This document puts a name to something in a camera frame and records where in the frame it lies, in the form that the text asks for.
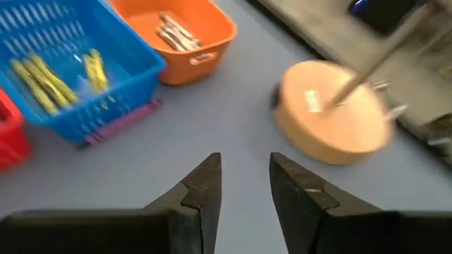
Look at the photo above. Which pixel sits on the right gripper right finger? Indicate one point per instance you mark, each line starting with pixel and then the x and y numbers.
pixel 353 233

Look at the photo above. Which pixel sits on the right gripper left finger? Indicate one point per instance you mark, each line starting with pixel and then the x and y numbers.
pixel 106 233

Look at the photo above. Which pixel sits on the purple crayon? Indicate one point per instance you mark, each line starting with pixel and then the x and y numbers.
pixel 120 123

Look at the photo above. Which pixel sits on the white shade wooden base lamp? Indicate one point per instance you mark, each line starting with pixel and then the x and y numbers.
pixel 335 134

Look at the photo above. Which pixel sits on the red plastic basket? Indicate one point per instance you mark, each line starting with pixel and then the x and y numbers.
pixel 10 141

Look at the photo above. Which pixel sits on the blue plastic basket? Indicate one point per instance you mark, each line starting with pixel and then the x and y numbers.
pixel 123 70

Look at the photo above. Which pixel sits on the orange plastic bin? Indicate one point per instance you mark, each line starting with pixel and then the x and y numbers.
pixel 212 35

